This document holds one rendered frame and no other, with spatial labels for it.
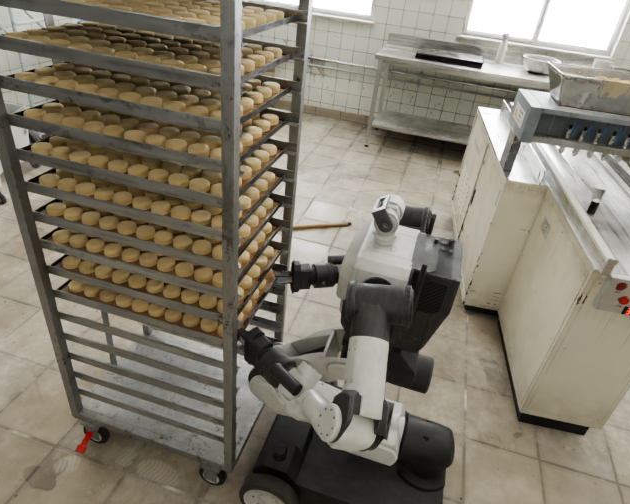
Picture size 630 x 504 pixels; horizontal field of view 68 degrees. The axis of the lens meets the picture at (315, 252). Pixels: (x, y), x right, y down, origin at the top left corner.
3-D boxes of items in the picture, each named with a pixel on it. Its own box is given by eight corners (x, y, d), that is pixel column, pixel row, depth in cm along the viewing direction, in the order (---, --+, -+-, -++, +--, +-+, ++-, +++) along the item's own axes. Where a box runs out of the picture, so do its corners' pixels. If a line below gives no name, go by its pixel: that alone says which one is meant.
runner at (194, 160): (244, 172, 107) (245, 160, 105) (239, 177, 104) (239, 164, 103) (9, 120, 119) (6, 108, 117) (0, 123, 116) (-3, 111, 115)
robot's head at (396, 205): (400, 226, 129) (407, 197, 124) (394, 244, 120) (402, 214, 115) (376, 220, 130) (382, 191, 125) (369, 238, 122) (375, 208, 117)
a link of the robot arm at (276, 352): (265, 352, 142) (290, 376, 135) (238, 367, 136) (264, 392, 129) (266, 320, 135) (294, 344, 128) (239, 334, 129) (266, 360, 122)
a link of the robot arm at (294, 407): (308, 378, 129) (331, 401, 117) (288, 404, 128) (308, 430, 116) (292, 366, 126) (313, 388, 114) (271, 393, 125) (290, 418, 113)
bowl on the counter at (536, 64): (520, 73, 422) (524, 58, 415) (517, 66, 448) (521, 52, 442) (558, 79, 416) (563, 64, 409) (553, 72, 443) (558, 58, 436)
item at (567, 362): (491, 321, 264) (551, 174, 215) (554, 334, 260) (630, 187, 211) (512, 425, 205) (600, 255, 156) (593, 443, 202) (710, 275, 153)
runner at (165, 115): (245, 134, 102) (245, 120, 100) (240, 138, 99) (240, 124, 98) (0, 83, 114) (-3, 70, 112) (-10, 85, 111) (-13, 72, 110)
